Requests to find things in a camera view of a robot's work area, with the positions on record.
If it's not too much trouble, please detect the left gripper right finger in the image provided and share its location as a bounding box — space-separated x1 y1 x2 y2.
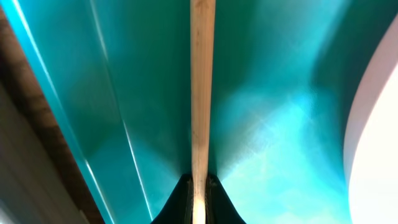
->
205 174 246 224

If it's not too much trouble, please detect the teal plastic tray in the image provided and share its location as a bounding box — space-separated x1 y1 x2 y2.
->
1 0 397 223

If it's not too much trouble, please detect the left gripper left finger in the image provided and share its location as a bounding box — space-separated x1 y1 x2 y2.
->
151 174 193 224

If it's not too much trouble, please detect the large white plate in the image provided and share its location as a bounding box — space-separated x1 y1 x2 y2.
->
343 19 397 224

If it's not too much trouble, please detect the wooden chopstick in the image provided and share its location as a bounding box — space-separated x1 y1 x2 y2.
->
190 0 216 224

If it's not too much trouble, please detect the grey plastic dish rack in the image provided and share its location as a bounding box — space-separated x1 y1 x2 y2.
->
1 88 88 223

